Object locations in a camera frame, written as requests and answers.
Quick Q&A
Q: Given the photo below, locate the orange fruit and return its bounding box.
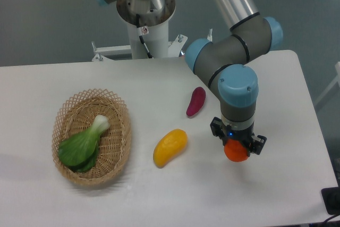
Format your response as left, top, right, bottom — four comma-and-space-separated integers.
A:
224, 139, 249, 162

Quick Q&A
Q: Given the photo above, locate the yellow mango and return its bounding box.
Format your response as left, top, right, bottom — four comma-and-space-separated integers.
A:
153, 129, 188, 168

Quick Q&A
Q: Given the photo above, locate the woven wicker basket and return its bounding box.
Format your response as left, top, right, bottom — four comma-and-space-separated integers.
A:
52, 89, 132, 186

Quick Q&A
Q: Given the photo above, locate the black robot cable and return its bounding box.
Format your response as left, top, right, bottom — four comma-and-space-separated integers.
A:
135, 13, 154, 59

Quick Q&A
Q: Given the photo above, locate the white frame at right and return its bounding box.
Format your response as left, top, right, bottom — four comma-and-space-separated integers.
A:
314, 62, 339, 112

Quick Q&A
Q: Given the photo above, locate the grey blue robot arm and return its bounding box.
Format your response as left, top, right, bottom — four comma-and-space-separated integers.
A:
97, 0, 283, 161

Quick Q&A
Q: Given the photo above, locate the green bok choy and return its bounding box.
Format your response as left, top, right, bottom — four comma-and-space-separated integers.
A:
58, 115, 110, 173

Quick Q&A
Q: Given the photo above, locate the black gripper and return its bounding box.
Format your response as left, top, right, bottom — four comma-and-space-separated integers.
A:
210, 117, 267, 156

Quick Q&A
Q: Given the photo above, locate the black device at edge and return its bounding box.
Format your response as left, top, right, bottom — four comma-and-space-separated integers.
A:
321, 187, 339, 215

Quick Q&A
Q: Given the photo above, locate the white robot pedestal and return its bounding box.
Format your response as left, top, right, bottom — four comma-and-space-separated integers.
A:
92, 0, 188, 61

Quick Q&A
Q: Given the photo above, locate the purple sweet potato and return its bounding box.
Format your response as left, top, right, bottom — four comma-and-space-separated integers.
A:
186, 87, 206, 117

